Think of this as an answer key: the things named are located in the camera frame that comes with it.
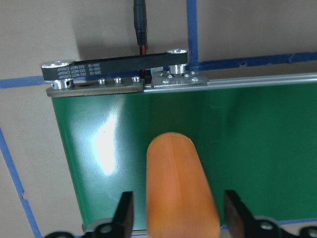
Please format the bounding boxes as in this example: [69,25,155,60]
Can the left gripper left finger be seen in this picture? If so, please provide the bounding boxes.
[112,191,134,238]

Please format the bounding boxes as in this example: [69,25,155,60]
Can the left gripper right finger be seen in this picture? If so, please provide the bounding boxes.
[224,190,255,238]

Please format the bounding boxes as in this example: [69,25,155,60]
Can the plain orange cylinder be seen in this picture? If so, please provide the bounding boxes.
[146,132,220,238]

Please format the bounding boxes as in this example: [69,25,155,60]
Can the green conveyor belt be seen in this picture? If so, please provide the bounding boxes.
[49,73,317,230]

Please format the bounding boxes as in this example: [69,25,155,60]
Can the black drive belt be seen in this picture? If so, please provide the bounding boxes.
[41,52,188,81]

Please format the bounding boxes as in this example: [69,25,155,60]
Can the red black power cable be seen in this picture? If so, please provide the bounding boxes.
[133,0,149,80]

